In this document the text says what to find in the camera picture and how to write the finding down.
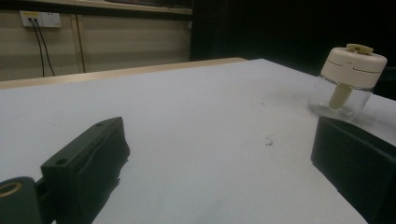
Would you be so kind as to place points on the glass jar with cream lid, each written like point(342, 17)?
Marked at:
point(348, 77)

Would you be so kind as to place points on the white wall socket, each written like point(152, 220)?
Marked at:
point(40, 19)

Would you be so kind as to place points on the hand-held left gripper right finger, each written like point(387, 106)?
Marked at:
point(355, 158)

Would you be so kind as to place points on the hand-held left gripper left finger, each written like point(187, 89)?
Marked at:
point(84, 168)

